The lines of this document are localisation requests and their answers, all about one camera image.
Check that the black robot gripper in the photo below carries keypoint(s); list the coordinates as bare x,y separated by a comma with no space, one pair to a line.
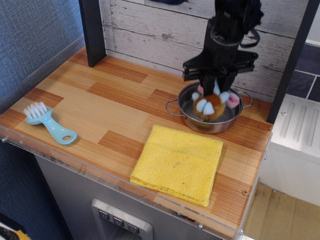
220,55

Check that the blue and brown plush toy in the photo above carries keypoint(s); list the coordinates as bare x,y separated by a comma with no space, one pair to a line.
211,107

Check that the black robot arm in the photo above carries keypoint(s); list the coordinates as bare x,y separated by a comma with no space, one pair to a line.
247,13

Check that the yellow folded napkin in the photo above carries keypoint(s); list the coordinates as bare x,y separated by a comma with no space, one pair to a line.
178,163

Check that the gray toy fridge cabinet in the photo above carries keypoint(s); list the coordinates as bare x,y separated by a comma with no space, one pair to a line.
73,191

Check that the small steel pot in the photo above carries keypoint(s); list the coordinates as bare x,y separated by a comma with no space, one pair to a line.
223,123

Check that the white grooved cabinet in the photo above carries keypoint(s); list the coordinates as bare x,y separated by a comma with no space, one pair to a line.
292,158

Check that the silver dispenser button panel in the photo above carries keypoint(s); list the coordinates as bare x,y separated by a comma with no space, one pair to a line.
115,224

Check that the light blue scrub brush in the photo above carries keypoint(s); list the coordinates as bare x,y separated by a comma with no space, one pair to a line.
38,113

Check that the clear acrylic edge guard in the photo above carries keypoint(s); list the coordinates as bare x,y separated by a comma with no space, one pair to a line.
234,182

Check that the yellow and black object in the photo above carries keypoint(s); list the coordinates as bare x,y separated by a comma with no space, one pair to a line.
14,231

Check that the right dark gray post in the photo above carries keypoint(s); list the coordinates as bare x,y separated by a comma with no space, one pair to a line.
303,31

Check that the dark gray post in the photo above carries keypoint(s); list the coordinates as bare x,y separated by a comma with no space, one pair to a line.
303,31
92,30

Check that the left dark gray post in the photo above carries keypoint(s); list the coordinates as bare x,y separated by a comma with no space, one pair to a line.
92,30

